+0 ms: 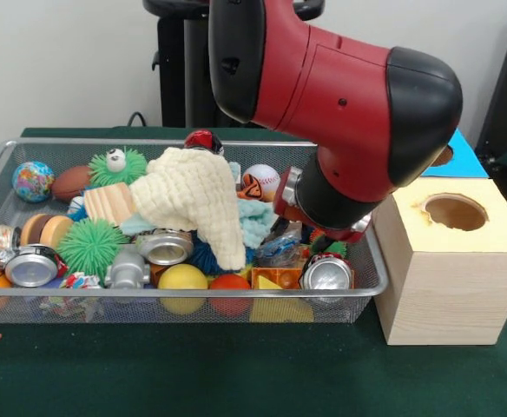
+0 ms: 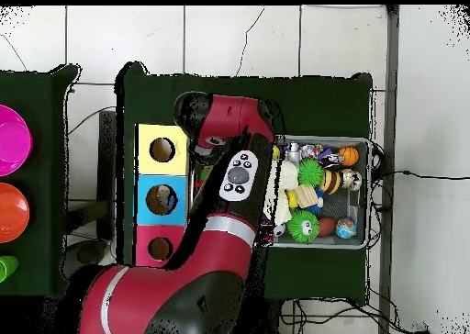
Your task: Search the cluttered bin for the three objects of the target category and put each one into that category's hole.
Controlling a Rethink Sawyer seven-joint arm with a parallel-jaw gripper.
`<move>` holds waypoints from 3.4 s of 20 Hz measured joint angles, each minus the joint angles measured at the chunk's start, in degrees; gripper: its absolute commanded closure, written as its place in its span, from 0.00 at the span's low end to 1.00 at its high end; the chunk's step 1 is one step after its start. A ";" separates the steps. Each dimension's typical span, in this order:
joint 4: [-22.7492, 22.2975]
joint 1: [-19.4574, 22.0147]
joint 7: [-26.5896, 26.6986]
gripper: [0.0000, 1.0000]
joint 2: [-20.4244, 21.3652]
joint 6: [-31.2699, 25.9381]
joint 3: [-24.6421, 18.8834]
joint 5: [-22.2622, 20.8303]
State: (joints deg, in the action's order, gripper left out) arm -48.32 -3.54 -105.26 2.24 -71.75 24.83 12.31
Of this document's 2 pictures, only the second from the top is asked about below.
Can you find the cream knitted cloth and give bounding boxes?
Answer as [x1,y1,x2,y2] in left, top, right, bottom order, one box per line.
[263,160,301,228]

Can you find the wooden box with three holes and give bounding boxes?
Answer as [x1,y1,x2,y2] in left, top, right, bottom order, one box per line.
[134,123,194,275]

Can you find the clear mesh bin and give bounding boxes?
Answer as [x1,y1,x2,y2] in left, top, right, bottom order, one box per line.
[189,131,373,251]

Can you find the plain green spiky ball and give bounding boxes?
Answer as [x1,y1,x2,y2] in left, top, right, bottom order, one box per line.
[297,159,326,187]

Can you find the ridged wooden block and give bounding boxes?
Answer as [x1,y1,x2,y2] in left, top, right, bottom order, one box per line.
[293,185,324,209]

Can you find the green spiky ball with eyes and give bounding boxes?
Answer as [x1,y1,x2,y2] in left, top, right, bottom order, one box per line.
[286,210,322,245]

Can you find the wooden toy burger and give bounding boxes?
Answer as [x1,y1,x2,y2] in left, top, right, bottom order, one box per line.
[320,168,342,195]

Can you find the brown toy football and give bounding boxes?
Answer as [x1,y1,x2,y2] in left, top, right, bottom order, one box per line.
[317,217,338,239]

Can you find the small globe ball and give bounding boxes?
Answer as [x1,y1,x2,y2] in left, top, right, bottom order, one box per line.
[336,217,358,239]

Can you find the orange plate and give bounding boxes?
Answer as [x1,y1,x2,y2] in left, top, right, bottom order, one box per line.
[0,183,31,245]

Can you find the pink plate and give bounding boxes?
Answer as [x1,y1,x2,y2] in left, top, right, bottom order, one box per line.
[0,105,34,178]

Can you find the green cup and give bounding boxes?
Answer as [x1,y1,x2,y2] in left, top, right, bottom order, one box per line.
[0,255,19,284]

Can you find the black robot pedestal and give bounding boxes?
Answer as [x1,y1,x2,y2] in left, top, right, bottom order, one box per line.
[241,296,295,334]

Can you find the black cable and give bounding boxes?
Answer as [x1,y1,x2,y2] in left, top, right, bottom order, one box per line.
[373,139,470,183]

